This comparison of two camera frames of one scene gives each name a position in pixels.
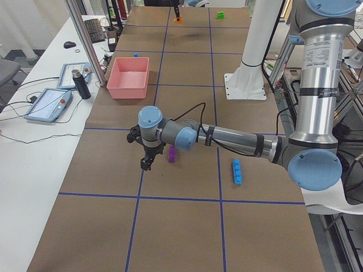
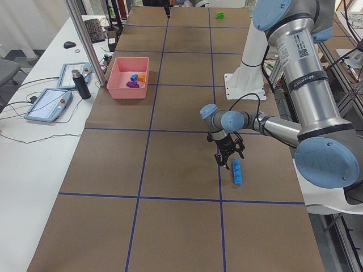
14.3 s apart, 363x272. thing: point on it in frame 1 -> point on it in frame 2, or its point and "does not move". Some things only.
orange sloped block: x=180 y=21 -> x=142 y=77
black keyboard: x=95 y=30 does not move
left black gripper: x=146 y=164 -> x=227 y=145
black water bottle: x=81 y=84 does not move
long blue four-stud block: x=237 y=171 does not move
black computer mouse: x=69 y=44 does not move
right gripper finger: x=176 y=9 -> x=168 y=9
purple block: x=172 y=154 -> x=132 y=84
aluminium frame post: x=73 y=5 does not move
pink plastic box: x=129 y=78 does not move
